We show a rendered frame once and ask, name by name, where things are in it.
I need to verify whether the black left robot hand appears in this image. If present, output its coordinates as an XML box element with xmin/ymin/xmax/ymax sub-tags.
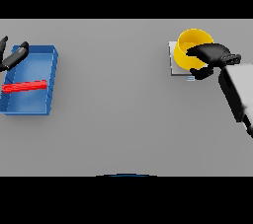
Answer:
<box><xmin>0</xmin><ymin>36</ymin><xmax>30</xmax><ymax>73</ymax></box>

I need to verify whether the yellow bowl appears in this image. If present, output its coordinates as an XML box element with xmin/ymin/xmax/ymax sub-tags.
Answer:
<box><xmin>173</xmin><ymin>28</ymin><xmax>214</xmax><ymax>71</ymax></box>

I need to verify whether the pale square measuring scale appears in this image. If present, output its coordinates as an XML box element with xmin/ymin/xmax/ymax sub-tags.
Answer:
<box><xmin>168</xmin><ymin>40</ymin><xmax>210</xmax><ymax>82</ymax></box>

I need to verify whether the blue tray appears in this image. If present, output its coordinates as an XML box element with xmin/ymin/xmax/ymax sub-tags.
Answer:
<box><xmin>0</xmin><ymin>44</ymin><xmax>59</xmax><ymax>116</ymax></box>

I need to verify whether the red beaker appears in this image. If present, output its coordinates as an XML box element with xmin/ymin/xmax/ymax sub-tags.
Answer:
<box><xmin>1</xmin><ymin>80</ymin><xmax>48</xmax><ymax>94</ymax></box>

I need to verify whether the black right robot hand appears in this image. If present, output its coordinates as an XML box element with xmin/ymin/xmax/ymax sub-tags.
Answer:
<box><xmin>185</xmin><ymin>42</ymin><xmax>242</xmax><ymax>81</ymax></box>

